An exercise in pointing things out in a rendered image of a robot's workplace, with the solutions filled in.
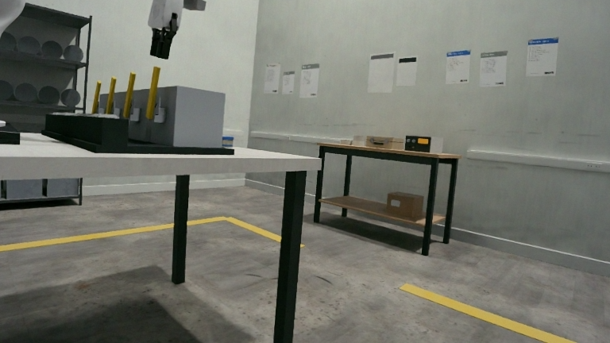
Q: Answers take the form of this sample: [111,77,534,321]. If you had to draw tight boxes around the small round tin with blue rim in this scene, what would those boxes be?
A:
[222,136,234,148]

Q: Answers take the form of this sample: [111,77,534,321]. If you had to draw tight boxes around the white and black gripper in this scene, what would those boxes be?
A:
[148,0,183,60]

